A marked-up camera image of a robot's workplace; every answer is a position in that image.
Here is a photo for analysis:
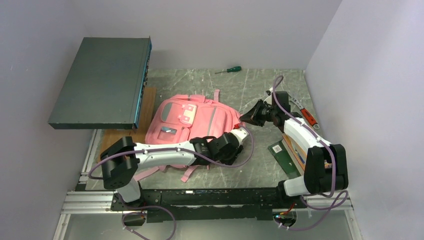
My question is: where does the wooden board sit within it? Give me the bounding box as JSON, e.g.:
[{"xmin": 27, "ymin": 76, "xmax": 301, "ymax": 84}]
[{"xmin": 94, "ymin": 87, "xmax": 157, "ymax": 163}]

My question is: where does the orange comic book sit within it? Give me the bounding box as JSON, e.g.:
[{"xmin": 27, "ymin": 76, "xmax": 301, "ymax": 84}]
[{"xmin": 282, "ymin": 133, "xmax": 307, "ymax": 171}]

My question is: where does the dark green book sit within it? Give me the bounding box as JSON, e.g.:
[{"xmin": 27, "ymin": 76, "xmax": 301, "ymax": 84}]
[{"xmin": 267, "ymin": 140, "xmax": 302, "ymax": 179}]

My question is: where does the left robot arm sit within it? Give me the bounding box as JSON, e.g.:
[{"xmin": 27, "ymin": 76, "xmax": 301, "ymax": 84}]
[{"xmin": 100, "ymin": 128, "xmax": 249, "ymax": 210}]

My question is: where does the pink student backpack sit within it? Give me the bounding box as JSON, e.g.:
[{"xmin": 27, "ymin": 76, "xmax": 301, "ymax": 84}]
[{"xmin": 132, "ymin": 88, "xmax": 244, "ymax": 184}]

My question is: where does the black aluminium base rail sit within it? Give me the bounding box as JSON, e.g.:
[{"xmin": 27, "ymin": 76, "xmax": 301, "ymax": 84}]
[{"xmin": 61, "ymin": 187, "xmax": 352, "ymax": 223}]

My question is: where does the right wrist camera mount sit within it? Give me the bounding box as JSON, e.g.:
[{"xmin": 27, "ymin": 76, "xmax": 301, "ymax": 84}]
[{"xmin": 265, "ymin": 87, "xmax": 274, "ymax": 104}]

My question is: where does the dark grey flat box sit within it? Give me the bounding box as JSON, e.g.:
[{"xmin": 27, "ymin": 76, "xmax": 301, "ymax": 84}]
[{"xmin": 48, "ymin": 37, "xmax": 152, "ymax": 130}]

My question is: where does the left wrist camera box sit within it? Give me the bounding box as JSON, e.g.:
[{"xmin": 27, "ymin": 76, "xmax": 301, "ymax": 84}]
[{"xmin": 230, "ymin": 126, "xmax": 250, "ymax": 145}]

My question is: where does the red adjustable wrench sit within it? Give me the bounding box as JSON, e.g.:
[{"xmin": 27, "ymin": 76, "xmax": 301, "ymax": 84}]
[{"xmin": 288, "ymin": 94, "xmax": 320, "ymax": 130}]

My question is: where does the green handled screwdriver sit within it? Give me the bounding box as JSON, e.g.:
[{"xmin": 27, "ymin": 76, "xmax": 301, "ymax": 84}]
[{"xmin": 215, "ymin": 66, "xmax": 242, "ymax": 74}]

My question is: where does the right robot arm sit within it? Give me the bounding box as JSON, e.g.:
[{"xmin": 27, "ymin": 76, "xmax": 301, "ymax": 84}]
[{"xmin": 239, "ymin": 91, "xmax": 349, "ymax": 208}]

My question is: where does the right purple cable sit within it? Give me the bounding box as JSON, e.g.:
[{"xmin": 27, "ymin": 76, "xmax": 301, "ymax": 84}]
[{"xmin": 271, "ymin": 75, "xmax": 349, "ymax": 232}]

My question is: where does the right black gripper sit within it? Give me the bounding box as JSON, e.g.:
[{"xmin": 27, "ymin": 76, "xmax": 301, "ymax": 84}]
[{"xmin": 240, "ymin": 99, "xmax": 278, "ymax": 127}]

